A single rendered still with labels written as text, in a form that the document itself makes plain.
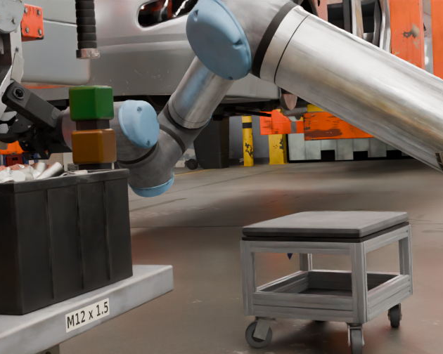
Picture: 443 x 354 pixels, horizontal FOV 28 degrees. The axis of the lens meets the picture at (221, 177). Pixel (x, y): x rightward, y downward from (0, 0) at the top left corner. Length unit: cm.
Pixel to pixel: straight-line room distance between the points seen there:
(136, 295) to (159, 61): 312
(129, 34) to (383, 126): 292
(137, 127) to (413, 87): 63
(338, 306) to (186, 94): 85
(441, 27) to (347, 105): 572
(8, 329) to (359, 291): 161
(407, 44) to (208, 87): 341
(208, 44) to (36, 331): 59
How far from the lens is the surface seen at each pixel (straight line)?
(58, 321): 79
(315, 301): 232
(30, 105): 172
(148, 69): 402
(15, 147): 587
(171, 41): 399
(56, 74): 225
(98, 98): 100
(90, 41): 165
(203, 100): 165
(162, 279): 99
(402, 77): 118
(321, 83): 119
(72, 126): 169
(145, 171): 171
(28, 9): 189
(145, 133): 165
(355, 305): 228
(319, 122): 504
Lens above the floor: 60
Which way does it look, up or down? 3 degrees down
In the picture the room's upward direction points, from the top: 3 degrees counter-clockwise
